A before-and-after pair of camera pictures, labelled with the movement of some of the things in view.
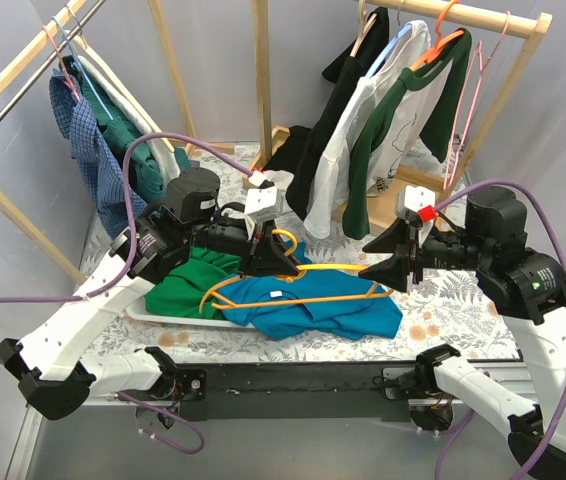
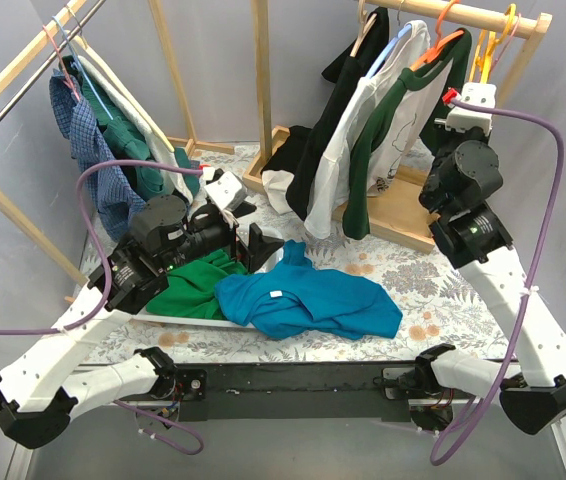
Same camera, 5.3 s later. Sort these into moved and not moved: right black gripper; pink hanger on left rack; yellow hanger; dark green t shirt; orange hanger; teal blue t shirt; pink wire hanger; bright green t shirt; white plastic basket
Moved: pink wire hanger; right black gripper; yellow hanger
Not moved: teal blue t shirt; bright green t shirt; white plastic basket; orange hanger; pink hanger on left rack; dark green t shirt
